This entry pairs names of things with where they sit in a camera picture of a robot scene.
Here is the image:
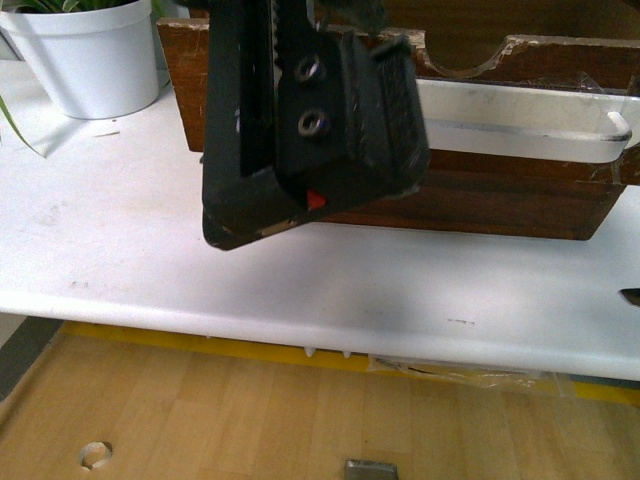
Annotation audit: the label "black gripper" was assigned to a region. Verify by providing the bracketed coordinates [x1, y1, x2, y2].
[202, 1, 430, 250]

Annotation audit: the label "white drawer handle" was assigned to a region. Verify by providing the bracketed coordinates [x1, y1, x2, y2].
[417, 79, 639, 164]

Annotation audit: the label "brown wooden drawer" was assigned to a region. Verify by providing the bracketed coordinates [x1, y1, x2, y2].
[387, 1, 639, 92]

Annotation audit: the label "dark wooden drawer cabinet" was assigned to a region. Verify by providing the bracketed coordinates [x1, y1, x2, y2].
[158, 1, 639, 240]

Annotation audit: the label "white plastic plant pot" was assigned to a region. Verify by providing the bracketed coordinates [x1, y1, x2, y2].
[1, 1, 159, 120]

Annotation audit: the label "clear plastic sheet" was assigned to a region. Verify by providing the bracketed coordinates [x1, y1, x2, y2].
[367, 355, 576, 397]

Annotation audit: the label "grey metal piece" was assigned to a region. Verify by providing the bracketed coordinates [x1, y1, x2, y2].
[344, 459, 399, 480]

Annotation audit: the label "green striped spider plant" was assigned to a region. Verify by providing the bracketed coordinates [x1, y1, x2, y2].
[0, 0, 171, 159]

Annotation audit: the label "yellow floor tape strip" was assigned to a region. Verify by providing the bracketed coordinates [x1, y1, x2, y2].
[62, 321, 639, 407]

